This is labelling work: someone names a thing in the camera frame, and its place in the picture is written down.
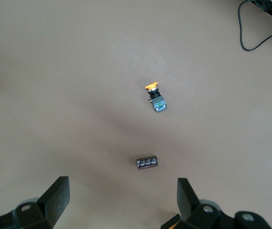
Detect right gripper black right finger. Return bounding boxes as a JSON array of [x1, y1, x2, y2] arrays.
[[177, 177, 272, 229]]

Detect dark cylindrical capacitor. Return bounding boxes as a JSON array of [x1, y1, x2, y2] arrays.
[[136, 155, 161, 171]]

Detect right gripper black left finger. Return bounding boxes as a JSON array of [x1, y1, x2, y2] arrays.
[[0, 176, 70, 229]]

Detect black looped cable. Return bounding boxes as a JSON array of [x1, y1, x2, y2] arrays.
[[237, 0, 272, 52]]

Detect orange mushroom push button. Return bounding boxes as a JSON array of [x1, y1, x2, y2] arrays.
[[144, 81, 169, 114]]

